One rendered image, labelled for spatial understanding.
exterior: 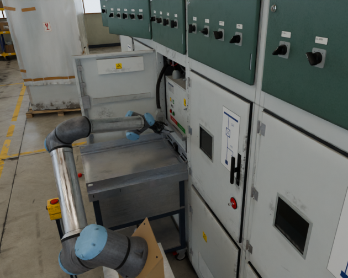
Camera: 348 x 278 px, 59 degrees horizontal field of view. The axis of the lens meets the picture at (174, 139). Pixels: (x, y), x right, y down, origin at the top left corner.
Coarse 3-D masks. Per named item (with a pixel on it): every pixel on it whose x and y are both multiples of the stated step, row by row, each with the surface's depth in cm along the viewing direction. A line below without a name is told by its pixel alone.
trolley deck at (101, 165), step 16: (144, 144) 254; (160, 144) 253; (96, 160) 232; (112, 160) 231; (128, 160) 231; (144, 160) 230; (160, 160) 229; (176, 160) 228; (96, 176) 212; (112, 176) 211; (176, 176) 210; (96, 192) 195; (112, 192) 198; (128, 192) 202
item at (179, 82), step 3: (183, 75) 237; (168, 78) 230; (171, 78) 230; (180, 78) 229; (183, 78) 228; (174, 81) 221; (177, 81) 222; (180, 81) 222; (183, 81) 222; (177, 84) 214; (180, 84) 214; (183, 84) 214; (183, 87) 208
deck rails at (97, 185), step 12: (156, 132) 258; (96, 144) 243; (108, 144) 247; (120, 144) 251; (132, 144) 254; (156, 168) 206; (168, 168) 209; (180, 168) 212; (108, 180) 197; (120, 180) 200; (132, 180) 203
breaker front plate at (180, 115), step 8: (168, 80) 231; (176, 88) 217; (168, 96) 238; (176, 96) 220; (184, 96) 204; (168, 104) 242; (176, 104) 224; (168, 112) 245; (176, 112) 227; (184, 112) 210; (168, 120) 250; (176, 120) 230; (184, 120) 213; (176, 128) 234; (184, 128) 216; (176, 136) 237; (184, 144) 222
